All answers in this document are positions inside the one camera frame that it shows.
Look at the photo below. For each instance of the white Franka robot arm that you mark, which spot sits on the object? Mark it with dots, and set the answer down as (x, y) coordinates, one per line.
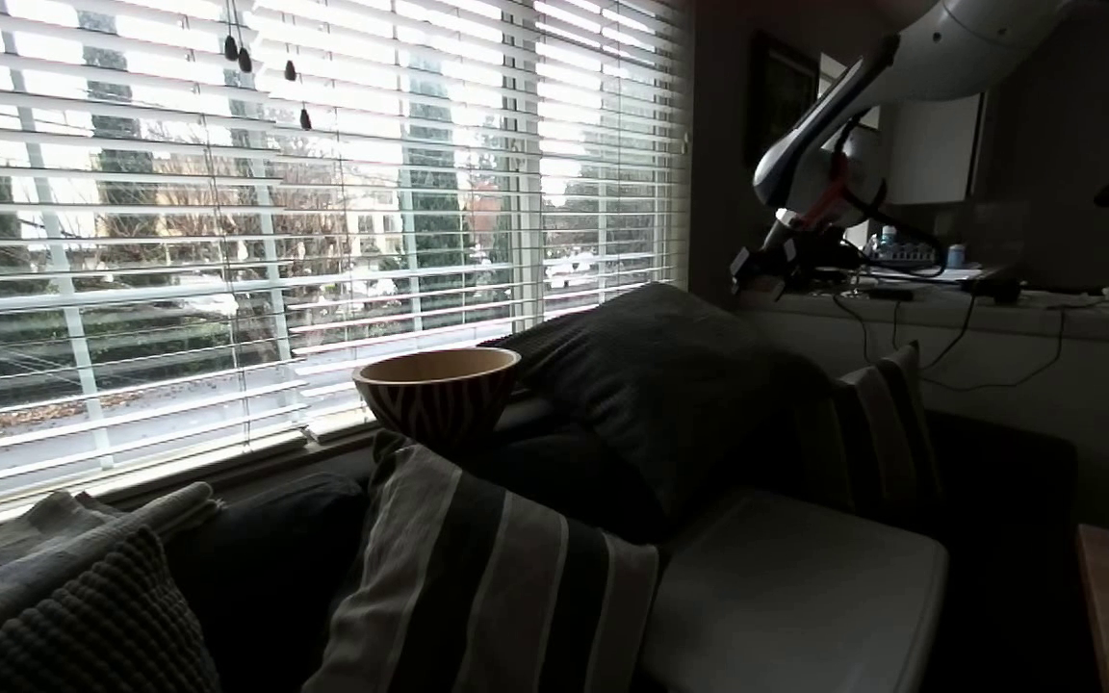
(965, 43)

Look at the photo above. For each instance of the white venetian blind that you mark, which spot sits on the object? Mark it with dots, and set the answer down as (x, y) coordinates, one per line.
(607, 165)
(195, 254)

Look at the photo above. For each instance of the grey textured cushion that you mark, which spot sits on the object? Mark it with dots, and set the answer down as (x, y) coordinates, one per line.
(77, 629)

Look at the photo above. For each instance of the small cup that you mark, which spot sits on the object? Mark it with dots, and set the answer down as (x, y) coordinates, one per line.
(892, 235)
(955, 254)

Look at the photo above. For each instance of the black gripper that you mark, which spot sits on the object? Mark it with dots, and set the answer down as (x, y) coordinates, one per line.
(801, 231)

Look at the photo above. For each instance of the wooden bowl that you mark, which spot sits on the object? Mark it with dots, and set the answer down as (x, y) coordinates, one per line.
(431, 390)

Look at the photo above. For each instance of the white monitor panel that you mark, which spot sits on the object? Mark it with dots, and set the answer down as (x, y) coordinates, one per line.
(940, 154)

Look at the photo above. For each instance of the dark picture frame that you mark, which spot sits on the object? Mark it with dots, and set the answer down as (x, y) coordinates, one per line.
(779, 77)

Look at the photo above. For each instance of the white desk counter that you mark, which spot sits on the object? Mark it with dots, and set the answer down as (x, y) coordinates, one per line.
(1030, 398)

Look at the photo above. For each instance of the grey waffle-knit pillow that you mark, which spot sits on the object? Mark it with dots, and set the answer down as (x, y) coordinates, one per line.
(671, 385)

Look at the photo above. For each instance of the grey white striped pillow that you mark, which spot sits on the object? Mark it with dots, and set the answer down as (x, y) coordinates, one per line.
(887, 430)
(478, 589)

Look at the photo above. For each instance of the dark sofa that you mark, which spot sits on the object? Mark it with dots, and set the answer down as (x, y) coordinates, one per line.
(1004, 540)

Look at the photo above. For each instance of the stack of papers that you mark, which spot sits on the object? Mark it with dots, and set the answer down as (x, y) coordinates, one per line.
(932, 273)

